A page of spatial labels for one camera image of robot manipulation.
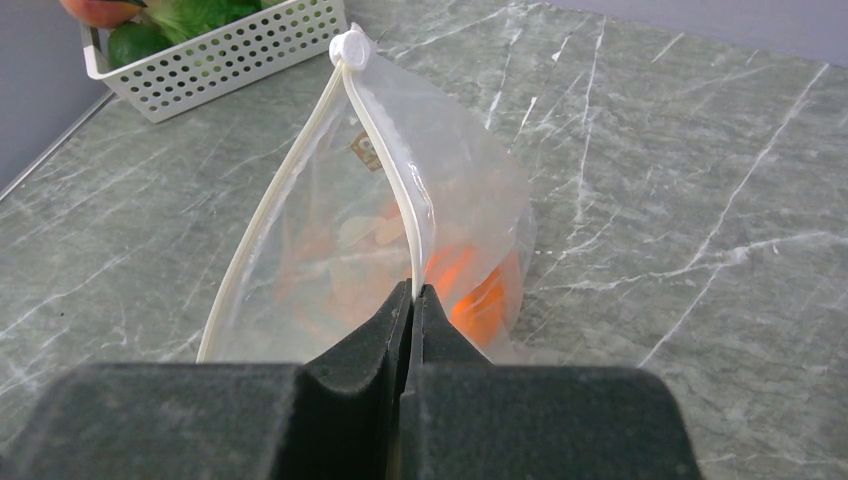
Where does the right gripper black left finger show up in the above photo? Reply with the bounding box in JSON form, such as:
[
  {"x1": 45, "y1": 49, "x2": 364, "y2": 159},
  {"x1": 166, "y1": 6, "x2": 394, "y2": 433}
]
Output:
[{"x1": 1, "y1": 282, "x2": 414, "y2": 479}]

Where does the green lettuce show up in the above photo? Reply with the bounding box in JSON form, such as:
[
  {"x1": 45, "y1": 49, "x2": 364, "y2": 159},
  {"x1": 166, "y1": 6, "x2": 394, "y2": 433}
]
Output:
[{"x1": 142, "y1": 0, "x2": 263, "y2": 44}]

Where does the white perforated plastic basket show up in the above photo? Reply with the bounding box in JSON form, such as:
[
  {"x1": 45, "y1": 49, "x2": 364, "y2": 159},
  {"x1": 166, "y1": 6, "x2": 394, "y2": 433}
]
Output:
[{"x1": 81, "y1": 0, "x2": 348, "y2": 123}]

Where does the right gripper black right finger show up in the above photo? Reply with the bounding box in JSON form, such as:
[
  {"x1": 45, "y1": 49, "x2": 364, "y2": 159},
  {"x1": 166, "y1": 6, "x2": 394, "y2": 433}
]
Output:
[{"x1": 398, "y1": 286, "x2": 702, "y2": 479}]

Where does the orange carrot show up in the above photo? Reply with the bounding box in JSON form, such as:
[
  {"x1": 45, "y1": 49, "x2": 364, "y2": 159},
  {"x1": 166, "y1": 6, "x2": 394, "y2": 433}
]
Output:
[{"x1": 426, "y1": 247, "x2": 524, "y2": 352}]

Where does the clear zip top bag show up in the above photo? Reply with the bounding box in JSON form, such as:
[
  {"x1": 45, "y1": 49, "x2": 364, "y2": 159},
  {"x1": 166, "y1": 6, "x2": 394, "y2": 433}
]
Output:
[{"x1": 197, "y1": 26, "x2": 536, "y2": 364}]

